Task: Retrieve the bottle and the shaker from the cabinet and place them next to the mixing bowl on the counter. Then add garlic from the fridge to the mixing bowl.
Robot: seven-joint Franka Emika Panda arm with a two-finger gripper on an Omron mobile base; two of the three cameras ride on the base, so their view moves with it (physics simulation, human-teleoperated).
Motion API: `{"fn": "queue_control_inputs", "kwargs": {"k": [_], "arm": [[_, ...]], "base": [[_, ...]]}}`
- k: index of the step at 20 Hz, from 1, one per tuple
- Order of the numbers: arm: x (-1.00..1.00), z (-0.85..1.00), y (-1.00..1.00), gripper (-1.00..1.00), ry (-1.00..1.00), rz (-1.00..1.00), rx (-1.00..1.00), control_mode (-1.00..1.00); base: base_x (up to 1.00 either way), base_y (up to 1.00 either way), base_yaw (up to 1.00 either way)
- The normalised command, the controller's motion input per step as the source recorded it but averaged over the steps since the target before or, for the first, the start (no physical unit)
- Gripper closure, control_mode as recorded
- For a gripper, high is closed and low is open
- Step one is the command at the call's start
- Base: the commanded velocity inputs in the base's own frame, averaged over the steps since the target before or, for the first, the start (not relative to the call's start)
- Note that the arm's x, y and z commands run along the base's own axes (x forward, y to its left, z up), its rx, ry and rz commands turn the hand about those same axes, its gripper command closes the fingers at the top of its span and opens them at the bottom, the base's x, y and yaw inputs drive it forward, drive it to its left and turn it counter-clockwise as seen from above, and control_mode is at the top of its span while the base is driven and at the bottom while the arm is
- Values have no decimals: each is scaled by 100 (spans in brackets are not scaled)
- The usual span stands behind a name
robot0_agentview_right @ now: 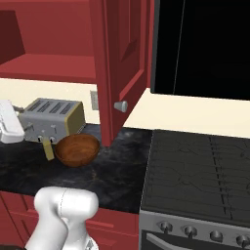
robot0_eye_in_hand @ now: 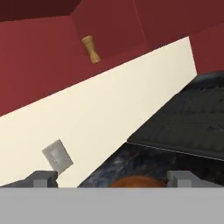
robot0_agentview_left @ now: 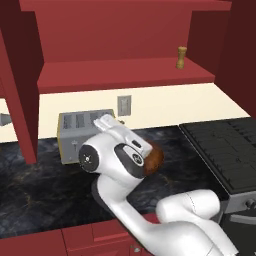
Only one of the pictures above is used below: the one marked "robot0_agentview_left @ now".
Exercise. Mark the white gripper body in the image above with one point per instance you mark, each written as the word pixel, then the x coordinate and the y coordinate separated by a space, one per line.
pixel 108 122

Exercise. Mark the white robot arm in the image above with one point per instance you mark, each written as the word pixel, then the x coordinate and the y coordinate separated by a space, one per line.
pixel 116 196

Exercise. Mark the brown mixing bowl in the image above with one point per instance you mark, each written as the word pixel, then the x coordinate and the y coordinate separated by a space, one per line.
pixel 154 159

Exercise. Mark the wooden shaker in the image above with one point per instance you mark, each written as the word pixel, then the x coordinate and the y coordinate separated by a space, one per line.
pixel 181 58

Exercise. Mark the red base cabinet door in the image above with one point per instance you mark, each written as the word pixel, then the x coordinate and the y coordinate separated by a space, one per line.
pixel 31 245

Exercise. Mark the grey toaster with yellow sides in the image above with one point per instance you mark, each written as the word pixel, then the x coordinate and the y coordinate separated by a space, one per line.
pixel 71 133

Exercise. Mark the grey cone-shaped fixture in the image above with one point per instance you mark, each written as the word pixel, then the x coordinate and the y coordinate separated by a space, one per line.
pixel 4 119

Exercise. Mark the red drawer front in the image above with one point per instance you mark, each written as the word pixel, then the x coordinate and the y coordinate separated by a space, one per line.
pixel 90 235

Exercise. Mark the black hob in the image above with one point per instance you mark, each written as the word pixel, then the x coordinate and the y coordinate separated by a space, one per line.
pixel 223 153

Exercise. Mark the dark hob knob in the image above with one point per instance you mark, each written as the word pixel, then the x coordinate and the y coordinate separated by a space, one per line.
pixel 251 203

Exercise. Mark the grey wall outlet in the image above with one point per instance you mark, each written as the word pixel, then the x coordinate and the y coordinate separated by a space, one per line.
pixel 124 105

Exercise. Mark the red open wall cabinet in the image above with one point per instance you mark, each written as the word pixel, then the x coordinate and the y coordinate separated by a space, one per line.
pixel 110 71

